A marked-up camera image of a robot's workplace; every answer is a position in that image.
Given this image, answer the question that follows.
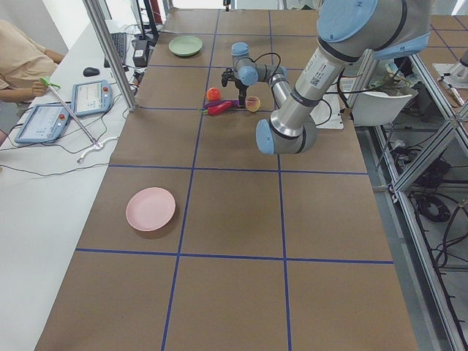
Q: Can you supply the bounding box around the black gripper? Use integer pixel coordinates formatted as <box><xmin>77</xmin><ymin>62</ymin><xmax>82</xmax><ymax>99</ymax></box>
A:
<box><xmin>221</xmin><ymin>68</ymin><xmax>248</xmax><ymax>108</ymax></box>

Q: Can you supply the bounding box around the red chili pepper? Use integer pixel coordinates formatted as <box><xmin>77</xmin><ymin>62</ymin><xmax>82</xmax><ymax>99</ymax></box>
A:
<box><xmin>203</xmin><ymin>99</ymin><xmax>239</xmax><ymax>109</ymax></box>

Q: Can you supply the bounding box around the red yellow pomegranate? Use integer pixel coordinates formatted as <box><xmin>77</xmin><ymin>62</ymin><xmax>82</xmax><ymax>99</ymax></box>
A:
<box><xmin>205</xmin><ymin>87</ymin><xmax>222</xmax><ymax>102</ymax></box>

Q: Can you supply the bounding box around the purple eggplant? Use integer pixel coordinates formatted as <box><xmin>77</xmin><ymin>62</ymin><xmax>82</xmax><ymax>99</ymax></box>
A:
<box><xmin>199</xmin><ymin>100</ymin><xmax>233</xmax><ymax>116</ymax></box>

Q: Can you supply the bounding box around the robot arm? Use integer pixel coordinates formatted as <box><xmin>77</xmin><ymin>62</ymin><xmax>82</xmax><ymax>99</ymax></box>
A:
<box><xmin>222</xmin><ymin>0</ymin><xmax>432</xmax><ymax>154</ymax></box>

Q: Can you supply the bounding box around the pink yellow peach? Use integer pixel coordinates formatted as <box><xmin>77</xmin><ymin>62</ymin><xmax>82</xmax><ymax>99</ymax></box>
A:
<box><xmin>245</xmin><ymin>96</ymin><xmax>261</xmax><ymax>113</ymax></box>

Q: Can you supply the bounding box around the green plate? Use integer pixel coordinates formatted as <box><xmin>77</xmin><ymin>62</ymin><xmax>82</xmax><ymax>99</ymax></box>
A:
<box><xmin>168</xmin><ymin>35</ymin><xmax>203</xmax><ymax>57</ymax></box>

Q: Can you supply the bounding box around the black power adapter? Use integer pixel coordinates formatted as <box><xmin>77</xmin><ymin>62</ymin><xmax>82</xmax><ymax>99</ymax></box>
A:
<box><xmin>132</xmin><ymin>40</ymin><xmax>149</xmax><ymax>68</ymax></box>

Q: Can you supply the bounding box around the white chair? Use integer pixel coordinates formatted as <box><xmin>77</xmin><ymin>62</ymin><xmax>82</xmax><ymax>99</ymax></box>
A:
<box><xmin>352</xmin><ymin>80</ymin><xmax>418</xmax><ymax>127</ymax></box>

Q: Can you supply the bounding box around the black keyboard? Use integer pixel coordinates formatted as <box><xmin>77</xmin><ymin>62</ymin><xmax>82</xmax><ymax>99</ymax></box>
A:
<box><xmin>110</xmin><ymin>32</ymin><xmax>127</xmax><ymax>66</ymax></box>

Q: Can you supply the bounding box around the pink plate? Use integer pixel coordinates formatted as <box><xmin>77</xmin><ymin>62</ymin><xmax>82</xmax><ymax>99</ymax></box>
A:
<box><xmin>125</xmin><ymin>187</ymin><xmax>176</xmax><ymax>232</ymax></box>

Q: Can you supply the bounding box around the far teach pendant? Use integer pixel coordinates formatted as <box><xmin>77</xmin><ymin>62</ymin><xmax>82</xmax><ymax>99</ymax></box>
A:
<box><xmin>71</xmin><ymin>80</ymin><xmax>113</xmax><ymax>117</ymax></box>

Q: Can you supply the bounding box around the teach pendant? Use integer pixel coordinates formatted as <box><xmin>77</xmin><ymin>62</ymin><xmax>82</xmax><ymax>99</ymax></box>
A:
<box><xmin>15</xmin><ymin>105</ymin><xmax>69</xmax><ymax>144</ymax></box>
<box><xmin>71</xmin><ymin>80</ymin><xmax>113</xmax><ymax>117</ymax></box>

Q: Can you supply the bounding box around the black computer mouse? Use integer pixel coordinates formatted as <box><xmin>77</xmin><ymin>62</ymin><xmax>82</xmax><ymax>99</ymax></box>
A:
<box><xmin>83</xmin><ymin>67</ymin><xmax>100</xmax><ymax>77</ymax></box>

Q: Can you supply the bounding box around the metal rod with green tip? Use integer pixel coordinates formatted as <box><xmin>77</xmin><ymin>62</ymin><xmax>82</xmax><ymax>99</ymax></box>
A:
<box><xmin>39</xmin><ymin>78</ymin><xmax>100</xmax><ymax>148</ymax></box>

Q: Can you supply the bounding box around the near teach pendant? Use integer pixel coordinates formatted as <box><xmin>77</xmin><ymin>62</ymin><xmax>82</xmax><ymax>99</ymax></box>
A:
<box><xmin>15</xmin><ymin>105</ymin><xmax>69</xmax><ymax>144</ymax></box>

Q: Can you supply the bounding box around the seated person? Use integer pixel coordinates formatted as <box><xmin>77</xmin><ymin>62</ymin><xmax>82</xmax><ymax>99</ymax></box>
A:
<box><xmin>1</xmin><ymin>20</ymin><xmax>64</xmax><ymax>103</ymax></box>

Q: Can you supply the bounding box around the aluminium frame post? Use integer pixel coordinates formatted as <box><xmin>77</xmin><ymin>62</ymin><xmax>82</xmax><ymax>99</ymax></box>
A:
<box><xmin>83</xmin><ymin>0</ymin><xmax>137</xmax><ymax>112</ymax></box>

